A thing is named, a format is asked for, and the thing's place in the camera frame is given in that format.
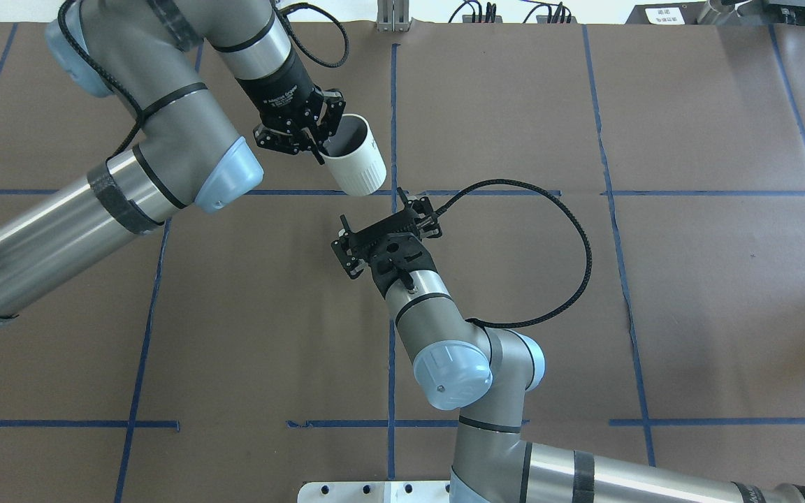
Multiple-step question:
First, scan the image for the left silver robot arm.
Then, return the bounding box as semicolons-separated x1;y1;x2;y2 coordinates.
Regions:
0;1;345;328

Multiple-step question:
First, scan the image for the aluminium extrusion post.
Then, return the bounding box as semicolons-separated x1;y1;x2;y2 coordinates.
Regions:
376;0;412;33

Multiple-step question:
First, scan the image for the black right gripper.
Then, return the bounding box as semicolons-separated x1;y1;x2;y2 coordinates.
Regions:
331;187;443;297

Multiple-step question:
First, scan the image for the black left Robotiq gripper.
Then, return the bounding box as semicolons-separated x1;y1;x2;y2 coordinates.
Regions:
234;45;346;166

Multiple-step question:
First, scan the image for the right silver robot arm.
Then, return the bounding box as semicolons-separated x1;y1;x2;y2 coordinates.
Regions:
331;185;805;502

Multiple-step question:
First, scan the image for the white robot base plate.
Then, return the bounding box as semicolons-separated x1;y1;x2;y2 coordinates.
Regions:
297;481;450;502

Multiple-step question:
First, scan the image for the grey labelled control box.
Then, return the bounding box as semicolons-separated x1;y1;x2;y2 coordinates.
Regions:
624;1;706;26

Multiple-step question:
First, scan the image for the white ribbed HOME mug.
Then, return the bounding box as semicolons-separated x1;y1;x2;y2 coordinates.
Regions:
322;113;387;196

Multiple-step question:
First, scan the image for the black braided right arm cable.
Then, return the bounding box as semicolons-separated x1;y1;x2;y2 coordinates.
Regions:
430;179;593;330

